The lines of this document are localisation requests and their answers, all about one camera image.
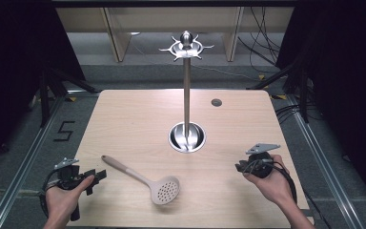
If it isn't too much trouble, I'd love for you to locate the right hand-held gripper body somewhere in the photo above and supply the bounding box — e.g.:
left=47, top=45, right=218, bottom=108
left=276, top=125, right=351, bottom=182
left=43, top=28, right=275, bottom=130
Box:
left=243, top=142, right=281, bottom=179

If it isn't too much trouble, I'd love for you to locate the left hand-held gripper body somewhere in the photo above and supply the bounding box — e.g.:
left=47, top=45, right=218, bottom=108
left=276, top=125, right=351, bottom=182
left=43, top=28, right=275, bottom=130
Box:
left=53, top=157, right=89, bottom=222

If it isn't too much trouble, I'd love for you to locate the person's left hand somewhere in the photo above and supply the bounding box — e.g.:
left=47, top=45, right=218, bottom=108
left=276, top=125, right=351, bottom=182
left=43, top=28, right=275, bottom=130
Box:
left=45, top=174, right=95, bottom=221

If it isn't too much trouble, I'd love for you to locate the person's right hand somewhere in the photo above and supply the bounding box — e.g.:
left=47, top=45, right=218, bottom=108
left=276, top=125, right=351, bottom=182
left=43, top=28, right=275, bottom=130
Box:
left=243, top=154, right=295, bottom=208

